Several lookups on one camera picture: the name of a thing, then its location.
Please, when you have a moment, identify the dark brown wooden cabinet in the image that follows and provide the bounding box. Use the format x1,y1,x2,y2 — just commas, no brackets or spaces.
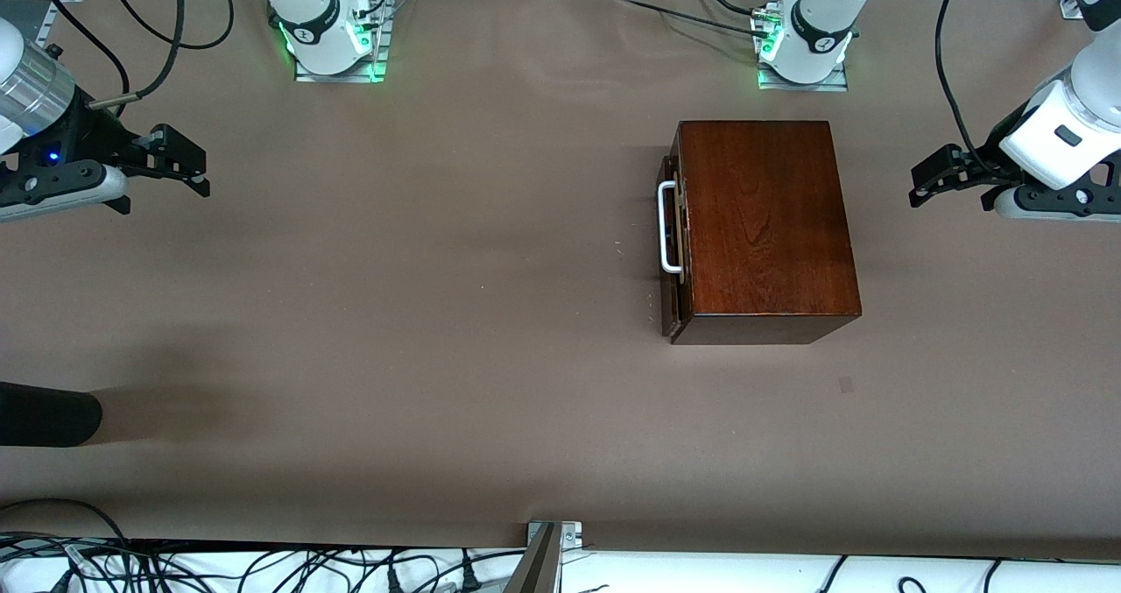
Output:
670,120,863,346

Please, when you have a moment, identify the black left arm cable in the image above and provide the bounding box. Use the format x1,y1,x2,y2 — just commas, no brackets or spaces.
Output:
934,0,1001,179

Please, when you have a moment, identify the metal bracket with pole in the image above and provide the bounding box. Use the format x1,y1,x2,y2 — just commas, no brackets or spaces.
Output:
504,520,584,593

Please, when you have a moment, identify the metal base plate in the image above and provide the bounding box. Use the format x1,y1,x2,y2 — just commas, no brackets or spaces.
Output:
755,2,850,93
293,0,392,84

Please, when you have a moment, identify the black cable with metal plug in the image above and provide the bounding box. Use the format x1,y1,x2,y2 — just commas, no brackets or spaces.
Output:
88,0,189,109

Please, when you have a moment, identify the black base power cable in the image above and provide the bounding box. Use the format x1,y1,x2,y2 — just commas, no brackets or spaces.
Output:
696,0,776,19
618,0,779,32

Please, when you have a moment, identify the wooden drawer with white handle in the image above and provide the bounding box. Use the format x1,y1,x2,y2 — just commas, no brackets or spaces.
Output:
657,155,694,340

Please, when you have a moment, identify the black looping arm cable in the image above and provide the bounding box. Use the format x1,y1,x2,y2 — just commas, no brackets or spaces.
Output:
109,0,236,51

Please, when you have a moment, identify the brown paper table cover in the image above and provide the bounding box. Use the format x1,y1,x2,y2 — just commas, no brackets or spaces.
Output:
0,0,1121,561

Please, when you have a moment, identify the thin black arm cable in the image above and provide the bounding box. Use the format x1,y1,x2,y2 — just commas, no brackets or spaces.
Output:
44,0,132,121

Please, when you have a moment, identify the black cylinder object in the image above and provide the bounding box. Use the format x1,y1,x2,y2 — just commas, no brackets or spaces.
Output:
0,382,103,448

